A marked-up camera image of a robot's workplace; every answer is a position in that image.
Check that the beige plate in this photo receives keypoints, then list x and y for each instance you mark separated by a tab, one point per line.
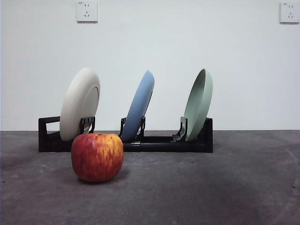
75	105

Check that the blue plate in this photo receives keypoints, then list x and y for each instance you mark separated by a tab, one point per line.
138	105

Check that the red yellow apple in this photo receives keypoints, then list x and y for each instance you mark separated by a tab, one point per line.
97	159

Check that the white wall socket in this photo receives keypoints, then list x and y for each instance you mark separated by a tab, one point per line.
87	11
289	12

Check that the black plate rack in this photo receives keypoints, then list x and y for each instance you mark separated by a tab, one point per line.
164	146

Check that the green plate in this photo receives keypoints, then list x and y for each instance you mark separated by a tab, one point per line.
199	105

